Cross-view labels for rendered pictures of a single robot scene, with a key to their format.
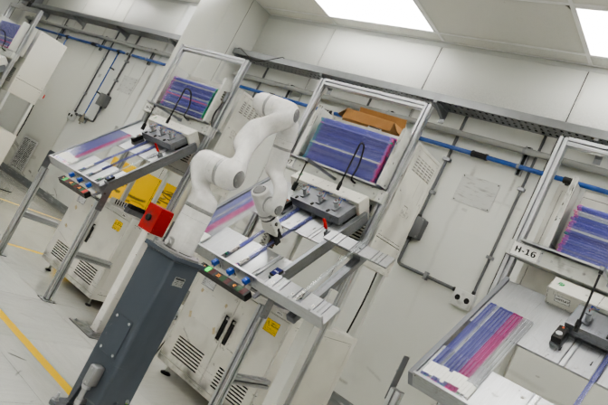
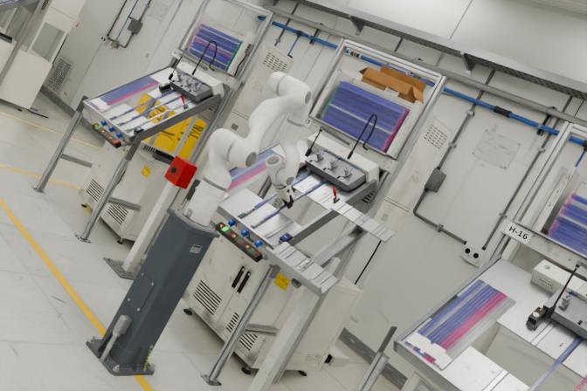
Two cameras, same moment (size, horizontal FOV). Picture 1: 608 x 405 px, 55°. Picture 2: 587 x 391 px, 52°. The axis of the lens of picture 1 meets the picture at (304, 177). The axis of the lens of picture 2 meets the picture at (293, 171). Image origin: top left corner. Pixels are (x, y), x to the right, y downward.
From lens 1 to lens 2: 0.43 m
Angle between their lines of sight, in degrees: 9
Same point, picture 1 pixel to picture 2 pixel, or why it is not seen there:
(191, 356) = (210, 300)
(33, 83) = (66, 12)
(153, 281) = (173, 248)
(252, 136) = (265, 118)
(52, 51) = not seen: outside the picture
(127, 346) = (150, 303)
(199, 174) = (216, 153)
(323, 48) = not seen: outside the picture
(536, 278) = (528, 256)
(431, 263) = (445, 216)
